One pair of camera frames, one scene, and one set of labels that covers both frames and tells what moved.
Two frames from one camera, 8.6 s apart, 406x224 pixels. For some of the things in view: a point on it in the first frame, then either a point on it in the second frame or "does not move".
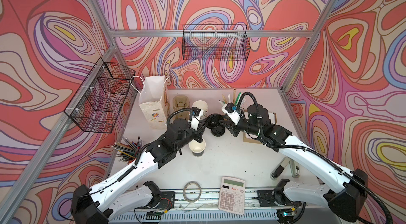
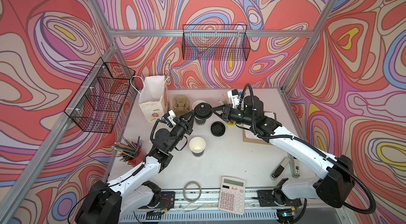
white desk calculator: (232, 195) does not move
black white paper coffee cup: (196, 148) does not move
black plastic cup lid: (212, 120) to (203, 110)
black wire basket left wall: (95, 106) does not move
